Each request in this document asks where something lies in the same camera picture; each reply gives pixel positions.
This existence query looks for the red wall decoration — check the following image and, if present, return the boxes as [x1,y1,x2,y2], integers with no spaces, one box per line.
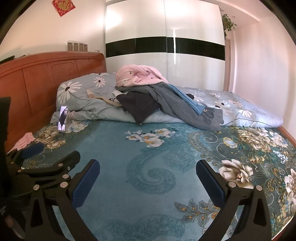
[52,0,76,17]

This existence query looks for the pink fleece garment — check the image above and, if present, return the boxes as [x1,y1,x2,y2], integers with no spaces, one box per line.
[115,65,169,88]

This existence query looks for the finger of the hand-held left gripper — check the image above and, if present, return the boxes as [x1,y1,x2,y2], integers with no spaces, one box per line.
[14,151,81,186]
[6,142,45,167]

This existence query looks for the smartphone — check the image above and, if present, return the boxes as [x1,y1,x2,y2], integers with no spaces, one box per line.
[58,105,69,133]

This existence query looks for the beige striped garment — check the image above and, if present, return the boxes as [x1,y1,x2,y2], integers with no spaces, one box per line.
[87,89,122,108]

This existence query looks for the dark navy garment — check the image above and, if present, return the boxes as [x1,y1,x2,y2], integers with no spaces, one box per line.
[116,89,162,125]

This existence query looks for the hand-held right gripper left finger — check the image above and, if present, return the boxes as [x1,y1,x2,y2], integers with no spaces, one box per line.
[24,159,101,241]

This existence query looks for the teal floral bedsheet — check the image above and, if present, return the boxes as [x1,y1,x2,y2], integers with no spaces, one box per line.
[5,119,296,241]

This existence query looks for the light blue garment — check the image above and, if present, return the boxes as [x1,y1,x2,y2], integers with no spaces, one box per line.
[168,84,206,115]

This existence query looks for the pink striped cloth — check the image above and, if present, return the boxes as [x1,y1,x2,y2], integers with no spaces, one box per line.
[6,132,36,154]

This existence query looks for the grey garment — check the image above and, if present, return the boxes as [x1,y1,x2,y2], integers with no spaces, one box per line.
[116,83,223,131]

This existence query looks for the white wardrobe with black stripe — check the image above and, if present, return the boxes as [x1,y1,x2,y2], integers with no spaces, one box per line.
[105,0,226,92]

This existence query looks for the wall switch panel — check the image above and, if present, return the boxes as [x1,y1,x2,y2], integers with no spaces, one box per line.
[67,41,88,52]

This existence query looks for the room door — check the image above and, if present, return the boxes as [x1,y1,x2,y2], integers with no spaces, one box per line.
[224,38,235,92]

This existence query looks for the dark cloth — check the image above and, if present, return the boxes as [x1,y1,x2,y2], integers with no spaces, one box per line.
[0,55,26,65]

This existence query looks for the green plant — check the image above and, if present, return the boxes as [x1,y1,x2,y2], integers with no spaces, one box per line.
[221,13,238,39]

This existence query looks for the light blue floral duvet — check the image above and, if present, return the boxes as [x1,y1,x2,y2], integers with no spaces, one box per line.
[51,72,284,128]

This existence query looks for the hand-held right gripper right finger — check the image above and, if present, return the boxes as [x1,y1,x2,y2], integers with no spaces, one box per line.
[196,159,271,241]

